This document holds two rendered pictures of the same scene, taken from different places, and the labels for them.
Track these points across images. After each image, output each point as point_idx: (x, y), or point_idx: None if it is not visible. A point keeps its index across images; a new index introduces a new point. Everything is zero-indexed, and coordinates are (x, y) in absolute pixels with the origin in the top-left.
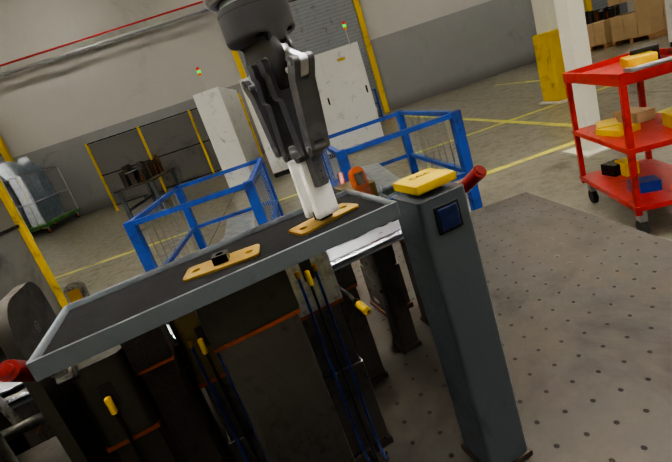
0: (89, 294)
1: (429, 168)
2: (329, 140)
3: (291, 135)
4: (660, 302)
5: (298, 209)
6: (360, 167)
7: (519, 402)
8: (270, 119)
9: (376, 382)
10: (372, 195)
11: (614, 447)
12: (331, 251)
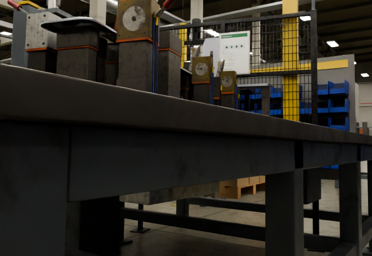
0: (195, 52)
1: (27, 0)
2: None
3: None
4: None
5: (68, 14)
6: None
7: None
8: None
9: None
10: (40, 9)
11: None
12: (107, 44)
